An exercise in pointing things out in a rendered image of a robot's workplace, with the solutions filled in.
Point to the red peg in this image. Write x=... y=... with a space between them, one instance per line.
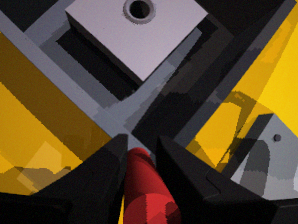
x=146 y=199

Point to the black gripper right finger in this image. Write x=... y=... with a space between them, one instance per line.
x=205 y=196

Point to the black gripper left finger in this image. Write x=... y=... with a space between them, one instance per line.
x=90 y=194

